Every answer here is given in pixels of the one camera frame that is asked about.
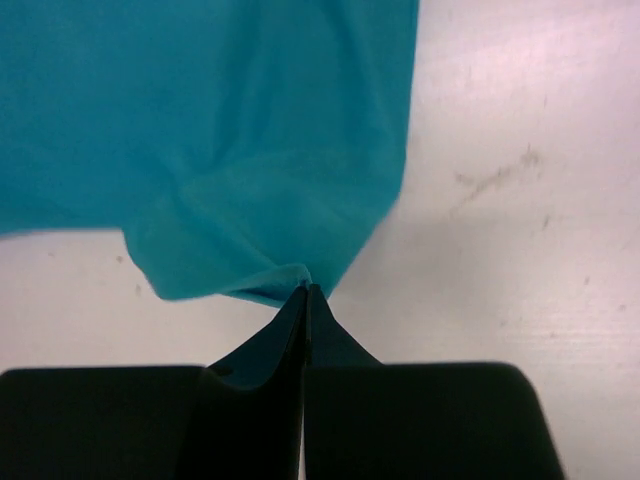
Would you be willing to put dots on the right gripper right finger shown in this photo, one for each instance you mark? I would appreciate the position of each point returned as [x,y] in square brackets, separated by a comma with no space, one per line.
[364,419]

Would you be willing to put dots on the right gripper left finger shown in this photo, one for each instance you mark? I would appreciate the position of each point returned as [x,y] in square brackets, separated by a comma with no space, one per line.
[239,418]

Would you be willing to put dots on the teal t shirt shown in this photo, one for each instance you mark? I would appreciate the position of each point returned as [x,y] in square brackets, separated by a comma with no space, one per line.
[242,148]

